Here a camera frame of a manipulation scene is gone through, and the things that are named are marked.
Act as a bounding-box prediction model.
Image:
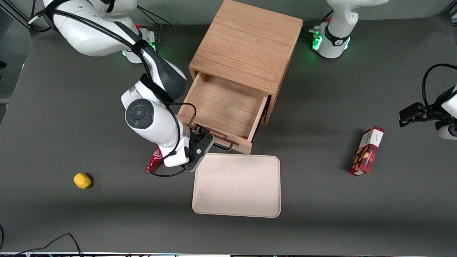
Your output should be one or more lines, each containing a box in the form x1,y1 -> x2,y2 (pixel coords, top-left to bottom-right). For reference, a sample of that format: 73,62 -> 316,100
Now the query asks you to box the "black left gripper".
399,96 -> 447,128

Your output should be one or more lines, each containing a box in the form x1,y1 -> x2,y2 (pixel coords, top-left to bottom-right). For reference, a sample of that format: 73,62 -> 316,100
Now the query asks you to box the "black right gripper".
189,125 -> 216,158

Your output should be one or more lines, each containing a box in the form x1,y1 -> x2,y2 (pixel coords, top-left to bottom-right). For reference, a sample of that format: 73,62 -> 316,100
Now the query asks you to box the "wooden drawer with black handle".
176,71 -> 270,155

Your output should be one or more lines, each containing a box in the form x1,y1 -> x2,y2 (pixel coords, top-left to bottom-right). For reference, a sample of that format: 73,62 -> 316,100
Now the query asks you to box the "wooden drawer cabinet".
188,0 -> 304,126

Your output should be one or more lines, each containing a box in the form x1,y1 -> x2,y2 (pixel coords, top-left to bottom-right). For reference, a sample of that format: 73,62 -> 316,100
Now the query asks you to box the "red cookie box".
348,126 -> 386,177

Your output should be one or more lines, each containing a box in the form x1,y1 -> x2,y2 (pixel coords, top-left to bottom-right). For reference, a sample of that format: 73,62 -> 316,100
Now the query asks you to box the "beige plastic tray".
191,152 -> 282,219

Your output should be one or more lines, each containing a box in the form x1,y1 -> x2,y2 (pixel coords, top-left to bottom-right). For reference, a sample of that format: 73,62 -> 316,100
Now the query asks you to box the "red plastic bottle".
145,147 -> 163,175

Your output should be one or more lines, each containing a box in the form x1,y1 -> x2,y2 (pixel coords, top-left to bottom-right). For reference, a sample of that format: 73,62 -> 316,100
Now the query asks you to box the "yellow lemon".
73,172 -> 92,190

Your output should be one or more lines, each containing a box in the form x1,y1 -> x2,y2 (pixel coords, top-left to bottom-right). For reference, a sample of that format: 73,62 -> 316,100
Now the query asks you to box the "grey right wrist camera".
184,153 -> 205,173

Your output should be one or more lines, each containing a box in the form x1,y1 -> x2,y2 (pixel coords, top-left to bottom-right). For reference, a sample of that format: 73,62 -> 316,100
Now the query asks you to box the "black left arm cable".
422,63 -> 457,108

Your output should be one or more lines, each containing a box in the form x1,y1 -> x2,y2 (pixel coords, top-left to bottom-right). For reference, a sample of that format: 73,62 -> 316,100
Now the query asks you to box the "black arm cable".
422,63 -> 457,108
28,7 -> 197,178

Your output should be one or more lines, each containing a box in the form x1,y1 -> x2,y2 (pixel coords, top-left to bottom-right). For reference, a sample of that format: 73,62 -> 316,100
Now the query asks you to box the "black right base cable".
137,5 -> 172,49

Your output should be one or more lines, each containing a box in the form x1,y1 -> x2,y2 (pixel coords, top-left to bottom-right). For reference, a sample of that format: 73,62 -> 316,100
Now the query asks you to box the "black base cable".
303,9 -> 335,40
137,5 -> 172,49

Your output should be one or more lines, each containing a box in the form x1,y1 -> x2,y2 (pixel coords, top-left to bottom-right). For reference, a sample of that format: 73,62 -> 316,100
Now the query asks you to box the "black left base cable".
303,9 -> 335,40

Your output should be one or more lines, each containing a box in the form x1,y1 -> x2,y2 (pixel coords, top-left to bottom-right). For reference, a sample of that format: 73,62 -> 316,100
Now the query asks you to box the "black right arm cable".
28,7 -> 197,178

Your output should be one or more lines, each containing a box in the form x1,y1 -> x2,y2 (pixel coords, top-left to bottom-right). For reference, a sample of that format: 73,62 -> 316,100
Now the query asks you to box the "black floor cable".
0,225 -> 85,257

